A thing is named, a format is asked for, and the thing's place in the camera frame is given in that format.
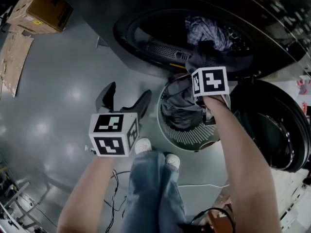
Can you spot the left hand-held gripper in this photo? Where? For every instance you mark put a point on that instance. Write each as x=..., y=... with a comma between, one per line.
x=109, y=135

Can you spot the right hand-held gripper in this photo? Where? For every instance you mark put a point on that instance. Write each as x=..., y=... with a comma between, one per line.
x=211, y=81

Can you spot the grey garment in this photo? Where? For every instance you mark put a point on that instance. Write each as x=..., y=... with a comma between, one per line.
x=179, y=103

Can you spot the blue plaid garment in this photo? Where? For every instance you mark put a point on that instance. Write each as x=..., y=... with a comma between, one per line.
x=209, y=30

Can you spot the white laundry basket with clothes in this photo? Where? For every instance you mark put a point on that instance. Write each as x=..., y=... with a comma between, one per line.
x=192, y=137

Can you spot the black washing machine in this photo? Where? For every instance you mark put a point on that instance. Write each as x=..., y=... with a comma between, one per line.
x=97, y=11

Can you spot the person's left forearm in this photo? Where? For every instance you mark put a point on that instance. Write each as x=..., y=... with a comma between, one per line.
x=87, y=190

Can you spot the person's right forearm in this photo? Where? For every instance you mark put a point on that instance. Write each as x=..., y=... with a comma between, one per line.
x=245, y=166

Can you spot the person's left white shoe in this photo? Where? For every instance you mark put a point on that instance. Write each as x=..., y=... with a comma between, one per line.
x=143, y=145

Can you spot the person's white shoe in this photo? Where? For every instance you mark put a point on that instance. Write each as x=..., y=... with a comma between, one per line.
x=143, y=145
x=172, y=161

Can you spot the person's right white shoe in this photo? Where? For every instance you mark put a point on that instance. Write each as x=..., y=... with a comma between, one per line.
x=172, y=161

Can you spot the round black washer door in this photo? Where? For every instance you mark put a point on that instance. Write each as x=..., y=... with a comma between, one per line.
x=274, y=130

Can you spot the person's legs in blue jeans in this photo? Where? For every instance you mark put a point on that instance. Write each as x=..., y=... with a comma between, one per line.
x=150, y=198

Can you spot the flattened cardboard sheets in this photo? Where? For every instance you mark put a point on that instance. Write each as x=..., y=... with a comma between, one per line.
x=13, y=62

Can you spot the large brown cardboard box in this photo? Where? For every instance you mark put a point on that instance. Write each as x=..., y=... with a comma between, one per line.
x=41, y=11

